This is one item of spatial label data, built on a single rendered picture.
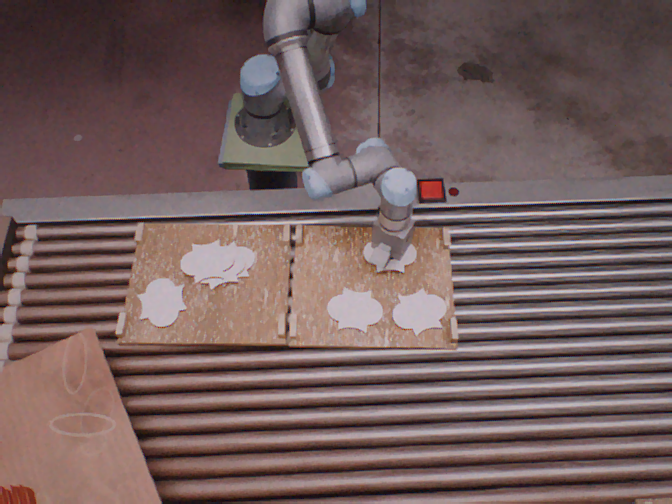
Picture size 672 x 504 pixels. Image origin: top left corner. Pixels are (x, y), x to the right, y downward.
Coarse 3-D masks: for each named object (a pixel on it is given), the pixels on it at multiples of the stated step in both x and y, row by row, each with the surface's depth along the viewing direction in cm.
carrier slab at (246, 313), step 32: (160, 256) 167; (256, 256) 167; (288, 256) 167; (128, 288) 162; (192, 288) 162; (224, 288) 162; (256, 288) 162; (128, 320) 157; (192, 320) 157; (224, 320) 157; (256, 320) 157
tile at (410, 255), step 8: (368, 248) 166; (408, 248) 166; (368, 256) 164; (408, 256) 164; (416, 256) 165; (392, 264) 163; (400, 264) 163; (408, 264) 164; (376, 272) 163; (400, 272) 163
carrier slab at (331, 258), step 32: (320, 256) 167; (352, 256) 167; (448, 256) 167; (320, 288) 162; (352, 288) 162; (384, 288) 162; (416, 288) 162; (448, 288) 162; (320, 320) 157; (384, 320) 157; (448, 320) 157
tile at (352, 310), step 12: (336, 300) 159; (348, 300) 159; (360, 300) 159; (372, 300) 159; (336, 312) 157; (348, 312) 157; (360, 312) 157; (372, 312) 157; (348, 324) 155; (360, 324) 155; (372, 324) 156
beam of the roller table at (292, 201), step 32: (192, 192) 181; (224, 192) 181; (256, 192) 181; (288, 192) 181; (352, 192) 181; (416, 192) 181; (448, 192) 181; (480, 192) 181; (512, 192) 181; (544, 192) 181; (576, 192) 181; (608, 192) 181; (640, 192) 181
